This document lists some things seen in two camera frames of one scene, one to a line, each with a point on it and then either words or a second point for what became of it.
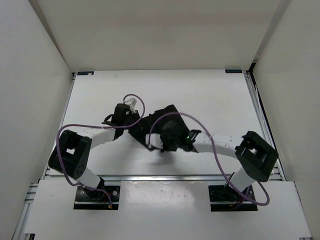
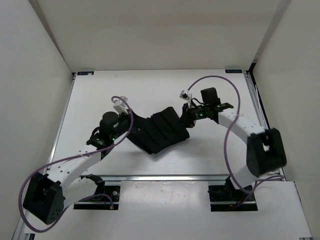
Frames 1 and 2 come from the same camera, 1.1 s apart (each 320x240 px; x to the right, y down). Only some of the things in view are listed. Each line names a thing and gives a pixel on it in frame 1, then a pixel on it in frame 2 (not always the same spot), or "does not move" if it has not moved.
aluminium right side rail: (268, 133) does not move
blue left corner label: (84, 73) does not move
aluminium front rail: (164, 178) does not move
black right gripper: (163, 137) -> (187, 118)
